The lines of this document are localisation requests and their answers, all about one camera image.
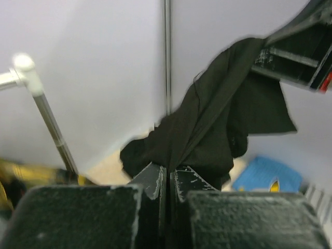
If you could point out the blue pikachu cloth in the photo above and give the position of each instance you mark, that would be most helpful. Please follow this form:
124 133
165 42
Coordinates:
266 174

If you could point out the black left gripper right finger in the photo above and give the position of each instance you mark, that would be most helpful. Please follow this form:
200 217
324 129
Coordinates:
204 217

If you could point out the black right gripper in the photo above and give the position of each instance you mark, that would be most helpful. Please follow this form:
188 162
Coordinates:
300 52

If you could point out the black shirt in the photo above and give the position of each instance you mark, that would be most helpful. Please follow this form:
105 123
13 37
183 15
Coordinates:
222 107

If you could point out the white clothes rack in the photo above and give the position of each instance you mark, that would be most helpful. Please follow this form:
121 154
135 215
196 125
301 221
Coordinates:
23 74

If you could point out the yellow plaid shirt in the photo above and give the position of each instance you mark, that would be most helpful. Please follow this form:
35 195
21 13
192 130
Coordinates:
18 178

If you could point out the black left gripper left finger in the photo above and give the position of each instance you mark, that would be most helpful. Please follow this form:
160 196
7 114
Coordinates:
123 216

